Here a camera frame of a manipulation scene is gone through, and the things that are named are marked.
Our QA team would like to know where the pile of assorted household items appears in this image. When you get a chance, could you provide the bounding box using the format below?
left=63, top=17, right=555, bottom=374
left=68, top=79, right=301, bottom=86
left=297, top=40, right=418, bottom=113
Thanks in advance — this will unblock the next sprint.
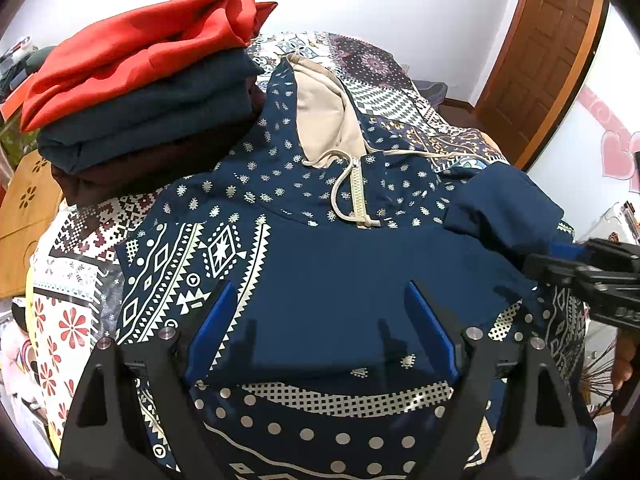
left=0, top=35, right=58, bottom=121

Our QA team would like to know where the black wire rack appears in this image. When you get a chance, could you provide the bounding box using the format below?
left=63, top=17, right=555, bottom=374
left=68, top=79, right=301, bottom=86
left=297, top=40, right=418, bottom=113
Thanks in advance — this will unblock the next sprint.
left=575, top=330, right=622, bottom=413

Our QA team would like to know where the pile of light clothes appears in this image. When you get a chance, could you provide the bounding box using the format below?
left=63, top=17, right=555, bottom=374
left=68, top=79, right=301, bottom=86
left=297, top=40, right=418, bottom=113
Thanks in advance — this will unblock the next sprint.
left=0, top=297, right=57, bottom=463

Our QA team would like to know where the person's right hand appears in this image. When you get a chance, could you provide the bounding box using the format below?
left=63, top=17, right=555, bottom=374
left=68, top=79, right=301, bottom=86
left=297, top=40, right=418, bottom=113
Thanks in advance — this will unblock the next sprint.
left=612, top=335, right=639, bottom=396

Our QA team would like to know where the navy patterned hoodie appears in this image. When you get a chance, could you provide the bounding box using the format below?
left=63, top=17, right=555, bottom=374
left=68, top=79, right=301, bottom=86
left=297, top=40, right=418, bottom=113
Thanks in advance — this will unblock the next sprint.
left=114, top=55, right=598, bottom=480

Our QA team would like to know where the grey fabric bundle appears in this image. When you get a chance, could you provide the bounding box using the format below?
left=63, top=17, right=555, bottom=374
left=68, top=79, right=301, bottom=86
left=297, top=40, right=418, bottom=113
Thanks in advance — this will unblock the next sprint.
left=415, top=80, right=449, bottom=109

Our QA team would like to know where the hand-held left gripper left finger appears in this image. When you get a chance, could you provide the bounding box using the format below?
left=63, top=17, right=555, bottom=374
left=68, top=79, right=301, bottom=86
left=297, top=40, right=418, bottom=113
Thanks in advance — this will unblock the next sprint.
left=57, top=280, right=239, bottom=480

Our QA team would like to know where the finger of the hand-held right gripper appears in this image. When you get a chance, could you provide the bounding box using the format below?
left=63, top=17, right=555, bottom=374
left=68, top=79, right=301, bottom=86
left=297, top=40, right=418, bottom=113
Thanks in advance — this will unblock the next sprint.
left=549, top=237, right=640, bottom=273
left=522, top=254, right=608, bottom=293

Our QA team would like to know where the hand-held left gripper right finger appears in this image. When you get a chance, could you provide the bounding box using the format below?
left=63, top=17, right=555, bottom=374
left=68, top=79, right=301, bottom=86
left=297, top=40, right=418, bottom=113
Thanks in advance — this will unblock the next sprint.
left=403, top=280, right=588, bottom=480

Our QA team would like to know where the patchwork printed bedsheet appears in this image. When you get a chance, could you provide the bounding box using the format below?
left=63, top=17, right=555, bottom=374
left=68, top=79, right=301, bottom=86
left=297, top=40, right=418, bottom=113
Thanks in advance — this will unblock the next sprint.
left=25, top=31, right=601, bottom=461

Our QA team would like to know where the clear plastic box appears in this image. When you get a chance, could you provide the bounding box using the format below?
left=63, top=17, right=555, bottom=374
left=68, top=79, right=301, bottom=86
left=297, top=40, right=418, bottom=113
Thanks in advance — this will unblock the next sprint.
left=575, top=200, right=640, bottom=247

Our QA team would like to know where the brown wooden door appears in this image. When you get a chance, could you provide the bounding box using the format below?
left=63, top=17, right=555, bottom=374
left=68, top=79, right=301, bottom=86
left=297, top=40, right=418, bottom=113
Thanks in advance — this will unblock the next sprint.
left=472, top=0, right=611, bottom=171

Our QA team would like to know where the dark teal folded garment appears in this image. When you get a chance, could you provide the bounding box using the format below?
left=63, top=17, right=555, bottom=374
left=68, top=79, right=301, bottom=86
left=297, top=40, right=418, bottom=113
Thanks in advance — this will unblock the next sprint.
left=37, top=50, right=266, bottom=174

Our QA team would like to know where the maroon folded garment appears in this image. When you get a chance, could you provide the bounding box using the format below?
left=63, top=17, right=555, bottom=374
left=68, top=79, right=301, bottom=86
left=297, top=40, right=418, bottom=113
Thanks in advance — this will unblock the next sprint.
left=50, top=84, right=266, bottom=207

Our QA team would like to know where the red folded garment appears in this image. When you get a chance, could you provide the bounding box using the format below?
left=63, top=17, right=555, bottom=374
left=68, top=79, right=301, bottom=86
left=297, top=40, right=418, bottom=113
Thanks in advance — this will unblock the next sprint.
left=20, top=0, right=279, bottom=133

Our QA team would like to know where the pink heart wall sticker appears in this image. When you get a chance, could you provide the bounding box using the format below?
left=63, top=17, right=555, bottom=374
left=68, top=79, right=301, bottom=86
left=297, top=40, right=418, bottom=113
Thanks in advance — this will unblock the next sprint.
left=580, top=80, right=640, bottom=196

